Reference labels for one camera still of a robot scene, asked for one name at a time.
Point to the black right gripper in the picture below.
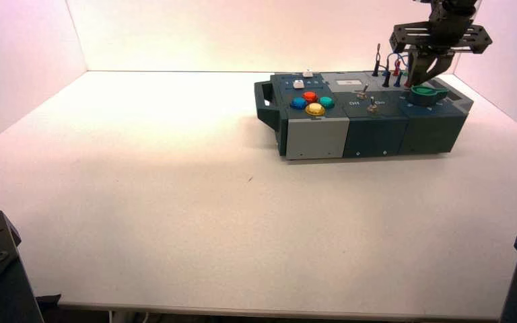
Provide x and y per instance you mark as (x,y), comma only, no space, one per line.
(446,35)

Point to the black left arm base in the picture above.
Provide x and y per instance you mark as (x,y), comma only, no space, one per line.
(0,276)

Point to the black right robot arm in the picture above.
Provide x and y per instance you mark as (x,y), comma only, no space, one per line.
(450,2)

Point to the green black rotary knob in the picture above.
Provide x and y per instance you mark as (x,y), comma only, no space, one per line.
(425,96)

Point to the white rectangular label plate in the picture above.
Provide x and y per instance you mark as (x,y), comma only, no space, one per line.
(349,82)

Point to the dark teal grey control box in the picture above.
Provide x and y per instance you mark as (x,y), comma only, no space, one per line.
(374,129)

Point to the teal round push button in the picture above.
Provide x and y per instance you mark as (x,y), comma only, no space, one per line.
(326,102)

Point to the yellow round push button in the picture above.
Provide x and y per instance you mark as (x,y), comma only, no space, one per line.
(315,109)

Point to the white slider knob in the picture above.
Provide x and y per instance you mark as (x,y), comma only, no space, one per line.
(298,84)
(307,73)

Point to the red round push button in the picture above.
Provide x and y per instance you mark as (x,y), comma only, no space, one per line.
(310,96)

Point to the blue round push button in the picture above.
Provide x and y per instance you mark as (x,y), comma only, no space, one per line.
(298,103)

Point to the metal toggle switch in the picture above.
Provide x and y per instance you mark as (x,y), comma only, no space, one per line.
(362,94)
(372,106)

